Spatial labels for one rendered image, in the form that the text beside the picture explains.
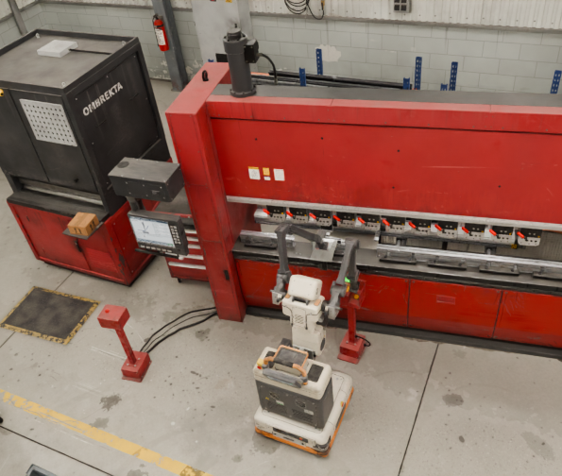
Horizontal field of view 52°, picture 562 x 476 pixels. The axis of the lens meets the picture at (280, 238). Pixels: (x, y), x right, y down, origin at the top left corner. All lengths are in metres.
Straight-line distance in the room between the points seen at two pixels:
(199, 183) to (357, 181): 1.25
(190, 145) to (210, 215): 0.68
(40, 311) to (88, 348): 0.85
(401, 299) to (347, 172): 1.31
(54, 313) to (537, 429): 4.68
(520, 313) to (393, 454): 1.55
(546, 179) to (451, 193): 0.65
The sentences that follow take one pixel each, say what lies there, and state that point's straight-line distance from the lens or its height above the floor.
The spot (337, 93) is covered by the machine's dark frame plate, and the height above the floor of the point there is 2.30.
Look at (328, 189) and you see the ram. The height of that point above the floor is 1.55.
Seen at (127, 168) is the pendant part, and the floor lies 1.95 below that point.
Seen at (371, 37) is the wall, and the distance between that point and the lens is 8.55.
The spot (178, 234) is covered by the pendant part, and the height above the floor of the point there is 1.47.
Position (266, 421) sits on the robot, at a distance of 4.73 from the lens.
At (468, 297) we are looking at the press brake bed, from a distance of 5.03.
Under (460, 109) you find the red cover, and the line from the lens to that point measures 4.09.
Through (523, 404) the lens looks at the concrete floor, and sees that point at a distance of 5.25.
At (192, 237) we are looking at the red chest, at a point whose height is 0.73.
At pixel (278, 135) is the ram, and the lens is 4.41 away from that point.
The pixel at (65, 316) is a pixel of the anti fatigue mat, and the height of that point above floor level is 0.01.
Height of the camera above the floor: 4.27
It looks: 41 degrees down
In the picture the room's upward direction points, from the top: 8 degrees counter-clockwise
